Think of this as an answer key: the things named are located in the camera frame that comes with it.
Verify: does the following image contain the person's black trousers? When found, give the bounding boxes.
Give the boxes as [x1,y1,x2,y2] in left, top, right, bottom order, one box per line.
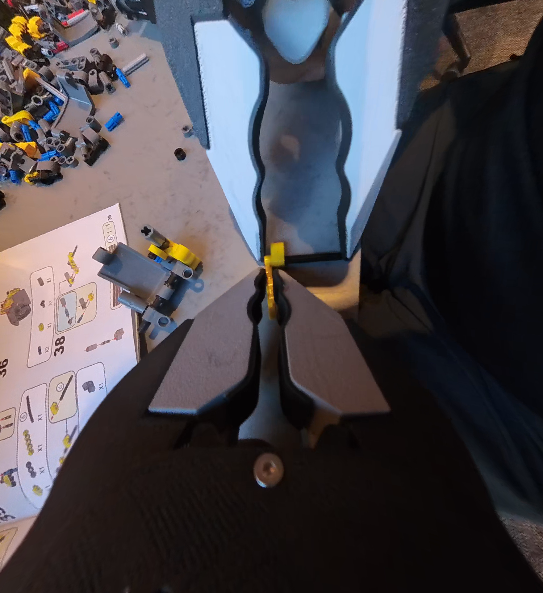
[359,104,462,334]

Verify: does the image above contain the yellow thin ridged beam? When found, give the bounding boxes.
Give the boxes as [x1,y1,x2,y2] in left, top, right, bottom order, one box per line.
[264,266,279,321]

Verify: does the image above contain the black axle rod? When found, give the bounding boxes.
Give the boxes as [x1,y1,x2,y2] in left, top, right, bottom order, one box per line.
[283,252,350,263]

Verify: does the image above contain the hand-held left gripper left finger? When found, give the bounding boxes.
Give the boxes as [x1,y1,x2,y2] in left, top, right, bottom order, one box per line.
[148,270,267,420]

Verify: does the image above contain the building instruction booklet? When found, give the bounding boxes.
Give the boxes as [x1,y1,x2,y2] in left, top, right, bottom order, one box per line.
[0,202,141,585]

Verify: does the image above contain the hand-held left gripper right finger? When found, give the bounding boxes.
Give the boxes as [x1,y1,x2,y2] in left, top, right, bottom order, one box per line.
[274,270,391,448]

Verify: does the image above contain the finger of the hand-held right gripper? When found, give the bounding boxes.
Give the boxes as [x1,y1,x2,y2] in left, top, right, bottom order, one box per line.
[332,1,409,260]
[193,18,272,263]

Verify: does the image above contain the grey yellow brick subassembly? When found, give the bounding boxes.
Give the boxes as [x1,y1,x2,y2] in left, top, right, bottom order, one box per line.
[93,225,205,337]

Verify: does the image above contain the pile of building bricks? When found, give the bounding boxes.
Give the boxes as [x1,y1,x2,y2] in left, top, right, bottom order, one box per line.
[0,0,152,234]

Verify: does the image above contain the grey desk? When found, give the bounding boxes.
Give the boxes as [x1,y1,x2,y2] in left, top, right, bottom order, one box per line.
[0,0,362,557]

